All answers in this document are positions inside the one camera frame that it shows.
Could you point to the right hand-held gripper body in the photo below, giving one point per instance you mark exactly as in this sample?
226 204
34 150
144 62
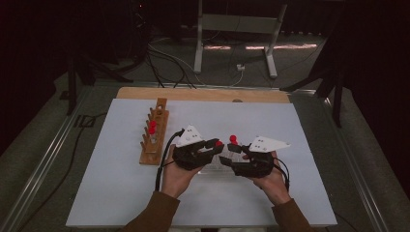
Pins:
257 164

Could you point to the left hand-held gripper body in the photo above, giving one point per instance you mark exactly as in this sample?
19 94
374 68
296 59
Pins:
190 156

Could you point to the wooden tube rack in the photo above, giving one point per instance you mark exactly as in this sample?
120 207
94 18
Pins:
160 116

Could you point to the person's left hand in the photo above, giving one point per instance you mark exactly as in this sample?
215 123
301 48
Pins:
175 180

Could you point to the person's right hand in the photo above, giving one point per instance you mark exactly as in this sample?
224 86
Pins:
274 188

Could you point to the white power plug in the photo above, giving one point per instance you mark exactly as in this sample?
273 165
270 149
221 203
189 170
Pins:
240 67

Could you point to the black tripod stand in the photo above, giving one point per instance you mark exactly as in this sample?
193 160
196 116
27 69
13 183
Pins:
71 87
336 96

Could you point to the grey metal stand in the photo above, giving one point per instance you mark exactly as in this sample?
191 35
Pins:
241 23

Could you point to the metal floor rail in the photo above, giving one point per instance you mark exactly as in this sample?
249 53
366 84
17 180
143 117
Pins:
42 174
357 180

